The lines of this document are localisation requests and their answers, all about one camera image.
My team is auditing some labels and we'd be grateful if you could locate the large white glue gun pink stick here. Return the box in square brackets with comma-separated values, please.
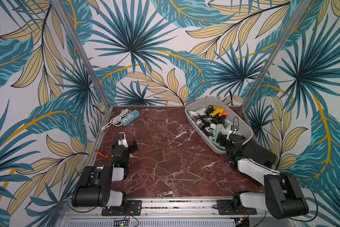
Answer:
[221, 120, 236, 136]

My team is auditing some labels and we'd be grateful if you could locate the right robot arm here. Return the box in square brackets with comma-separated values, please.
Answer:
[213, 124, 309, 219]

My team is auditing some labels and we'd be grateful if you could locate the teal power strip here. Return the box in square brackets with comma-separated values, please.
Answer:
[120, 110, 140, 126]

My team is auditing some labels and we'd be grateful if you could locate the white power strip cable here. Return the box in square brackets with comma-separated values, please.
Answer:
[101, 108, 131, 132]

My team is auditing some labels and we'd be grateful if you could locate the orange glue gun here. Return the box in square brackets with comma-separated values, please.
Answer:
[218, 112, 228, 117]

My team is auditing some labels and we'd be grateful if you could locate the grey plastic storage box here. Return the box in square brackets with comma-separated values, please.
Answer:
[185, 97, 254, 155]

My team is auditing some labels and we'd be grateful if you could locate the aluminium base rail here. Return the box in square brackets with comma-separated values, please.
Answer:
[59, 197, 298, 227]

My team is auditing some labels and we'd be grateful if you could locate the large white glue gun blue trigger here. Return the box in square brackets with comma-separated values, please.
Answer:
[188, 107, 207, 118]

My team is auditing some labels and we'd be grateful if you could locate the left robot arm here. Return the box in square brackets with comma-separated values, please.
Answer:
[71, 132, 138, 209]

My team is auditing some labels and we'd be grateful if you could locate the yellow glue gun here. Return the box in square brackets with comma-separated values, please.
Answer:
[209, 106, 224, 117]

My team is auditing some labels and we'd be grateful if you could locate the mint glue gun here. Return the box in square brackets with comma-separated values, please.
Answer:
[209, 124, 223, 144]

